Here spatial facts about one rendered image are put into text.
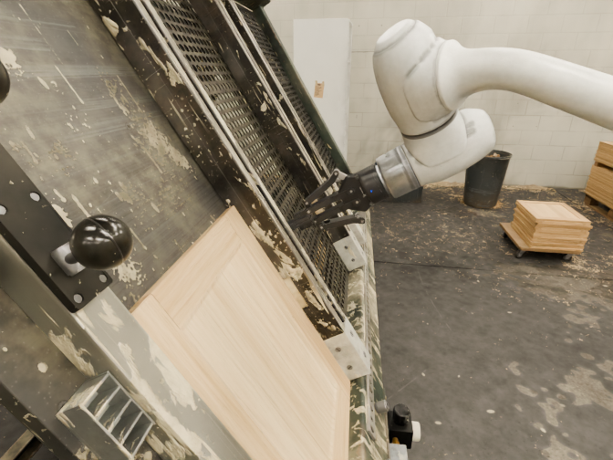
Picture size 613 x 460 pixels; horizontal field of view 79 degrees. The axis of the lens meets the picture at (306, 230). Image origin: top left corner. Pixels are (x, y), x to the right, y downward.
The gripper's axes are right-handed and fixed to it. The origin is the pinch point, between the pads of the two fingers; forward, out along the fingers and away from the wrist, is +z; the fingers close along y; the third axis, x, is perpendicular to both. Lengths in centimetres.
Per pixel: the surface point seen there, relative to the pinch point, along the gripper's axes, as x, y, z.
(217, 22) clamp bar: -45, 52, 5
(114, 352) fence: 49, 10, 4
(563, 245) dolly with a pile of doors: -242, -189, -110
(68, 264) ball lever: 49, 19, 2
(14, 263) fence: 50, 21, 5
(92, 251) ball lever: 55, 19, -7
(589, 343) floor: -133, -189, -75
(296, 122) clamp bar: -63, 16, 3
